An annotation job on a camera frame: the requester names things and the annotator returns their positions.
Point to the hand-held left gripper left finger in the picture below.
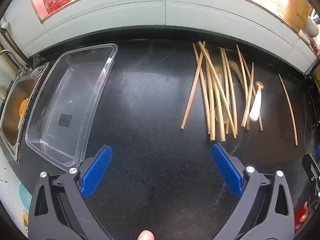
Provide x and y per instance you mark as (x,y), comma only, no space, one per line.
(97,170)

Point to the wooden chopstick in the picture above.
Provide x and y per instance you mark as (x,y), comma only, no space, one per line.
(289,108)

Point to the white ceramic jar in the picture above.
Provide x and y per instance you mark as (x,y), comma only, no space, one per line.
(311,26)

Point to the red cloth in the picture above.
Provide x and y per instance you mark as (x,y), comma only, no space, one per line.
(298,207)

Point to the wooden utensil holder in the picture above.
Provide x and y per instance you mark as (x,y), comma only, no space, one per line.
(295,7)

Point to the jar of dried red spices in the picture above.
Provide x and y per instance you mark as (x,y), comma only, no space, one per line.
(315,45)

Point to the pile of wooden chopsticks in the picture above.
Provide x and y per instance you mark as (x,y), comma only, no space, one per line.
(212,127)

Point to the yellow plastic cup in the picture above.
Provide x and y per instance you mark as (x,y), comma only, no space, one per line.
(23,106)

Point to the person's right hand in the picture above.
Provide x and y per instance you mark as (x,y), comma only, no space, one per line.
(302,218)

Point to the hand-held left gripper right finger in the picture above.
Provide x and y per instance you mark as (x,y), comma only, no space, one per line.
(226,170)

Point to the clear plastic container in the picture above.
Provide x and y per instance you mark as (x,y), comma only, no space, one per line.
(67,100)

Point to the stainless steel sink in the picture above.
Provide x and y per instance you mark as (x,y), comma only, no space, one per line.
(15,97)

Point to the person's left hand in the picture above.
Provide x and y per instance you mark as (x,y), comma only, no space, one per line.
(146,235)

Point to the metal faucet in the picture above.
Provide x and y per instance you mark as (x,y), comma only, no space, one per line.
(7,51)

